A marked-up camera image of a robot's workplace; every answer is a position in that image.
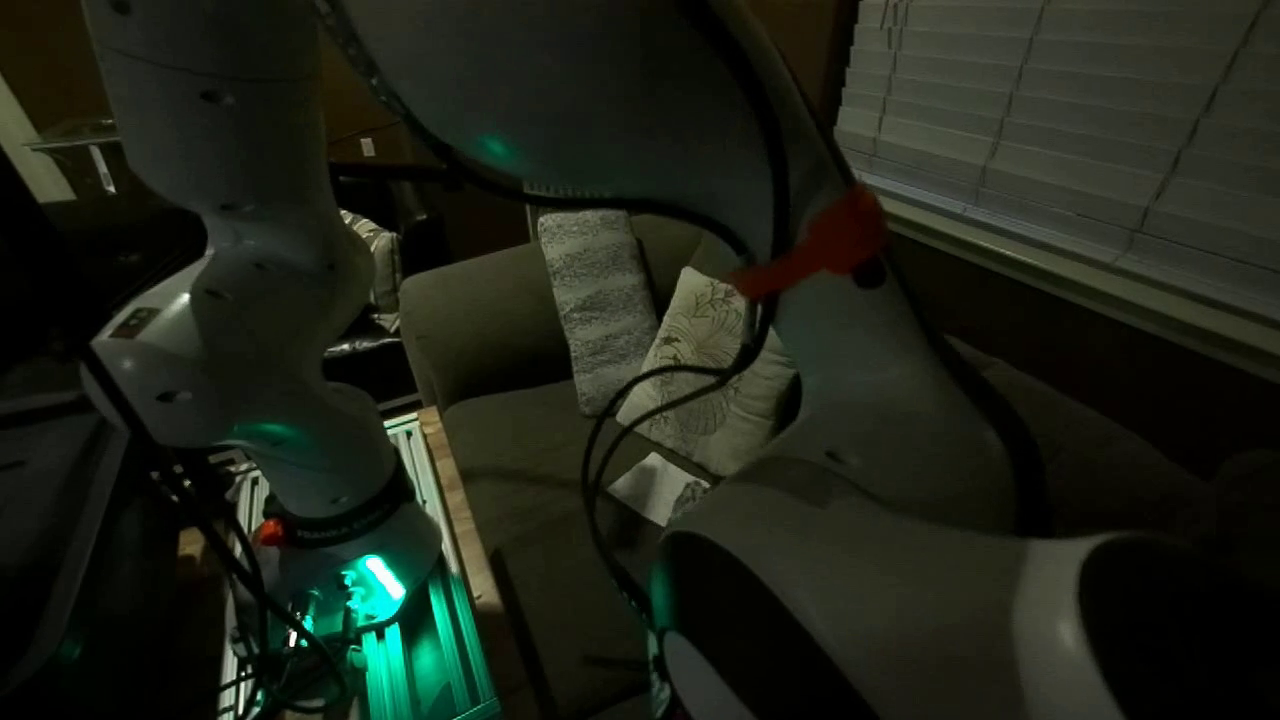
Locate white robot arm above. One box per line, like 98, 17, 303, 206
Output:
81, 0, 1278, 720

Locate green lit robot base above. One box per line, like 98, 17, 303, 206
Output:
215, 409, 506, 720

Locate grey knitted throw pillow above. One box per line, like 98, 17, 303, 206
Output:
537, 210, 658, 416

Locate cream embroidered throw pillow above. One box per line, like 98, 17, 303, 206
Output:
618, 270, 798, 477

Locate white paper sheet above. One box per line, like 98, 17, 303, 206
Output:
607, 454, 710, 527

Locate brown fabric sofa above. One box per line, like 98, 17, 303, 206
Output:
405, 245, 1278, 720

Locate white window blinds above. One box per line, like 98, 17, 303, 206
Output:
837, 0, 1280, 319

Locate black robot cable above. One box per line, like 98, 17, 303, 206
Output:
134, 0, 1055, 720

